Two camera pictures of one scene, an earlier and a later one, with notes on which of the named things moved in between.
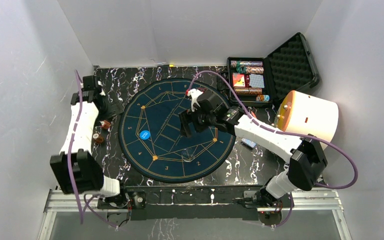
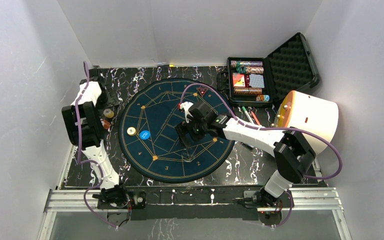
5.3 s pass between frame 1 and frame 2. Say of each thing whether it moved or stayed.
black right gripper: moved
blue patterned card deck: stayed
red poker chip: stayed
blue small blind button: stayed
